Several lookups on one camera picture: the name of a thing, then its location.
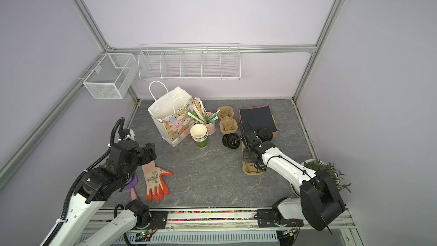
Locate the white mesh box basket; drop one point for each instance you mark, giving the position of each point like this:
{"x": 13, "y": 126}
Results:
{"x": 112, "y": 76}

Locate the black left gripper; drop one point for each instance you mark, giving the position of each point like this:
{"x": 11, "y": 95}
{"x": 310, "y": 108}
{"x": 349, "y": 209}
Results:
{"x": 144, "y": 152}

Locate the brown pulp cup carrier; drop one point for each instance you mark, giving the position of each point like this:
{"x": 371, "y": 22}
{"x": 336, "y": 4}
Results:
{"x": 227, "y": 122}
{"x": 248, "y": 167}

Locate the white wire shelf basket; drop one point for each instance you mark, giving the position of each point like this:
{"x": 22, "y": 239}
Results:
{"x": 190, "y": 61}

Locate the cartoon animal paper bag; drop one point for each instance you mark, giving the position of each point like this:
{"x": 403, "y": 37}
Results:
{"x": 171, "y": 114}

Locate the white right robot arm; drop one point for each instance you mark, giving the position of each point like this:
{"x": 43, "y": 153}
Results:
{"x": 319, "y": 201}

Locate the pink metal bucket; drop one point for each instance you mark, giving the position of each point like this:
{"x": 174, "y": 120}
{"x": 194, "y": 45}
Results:
{"x": 211, "y": 129}

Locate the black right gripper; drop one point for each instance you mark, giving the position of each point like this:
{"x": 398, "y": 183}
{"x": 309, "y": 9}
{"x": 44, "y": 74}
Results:
{"x": 245, "y": 155}

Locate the purple pink trowel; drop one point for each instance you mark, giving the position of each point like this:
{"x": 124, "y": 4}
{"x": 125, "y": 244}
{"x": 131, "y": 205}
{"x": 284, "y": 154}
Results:
{"x": 130, "y": 186}

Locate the green paper cup stack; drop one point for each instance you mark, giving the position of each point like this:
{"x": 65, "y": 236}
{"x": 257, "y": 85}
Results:
{"x": 199, "y": 134}

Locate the black cup lid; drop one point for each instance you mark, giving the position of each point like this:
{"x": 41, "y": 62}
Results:
{"x": 231, "y": 141}

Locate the red white garden glove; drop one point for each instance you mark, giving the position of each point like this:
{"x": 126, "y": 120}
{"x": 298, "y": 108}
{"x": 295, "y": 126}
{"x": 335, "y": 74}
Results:
{"x": 156, "y": 187}

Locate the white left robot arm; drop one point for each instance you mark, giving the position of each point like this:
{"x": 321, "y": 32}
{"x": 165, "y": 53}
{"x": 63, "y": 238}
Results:
{"x": 94, "y": 186}

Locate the green wrapped straw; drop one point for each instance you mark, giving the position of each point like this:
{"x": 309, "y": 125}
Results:
{"x": 211, "y": 117}

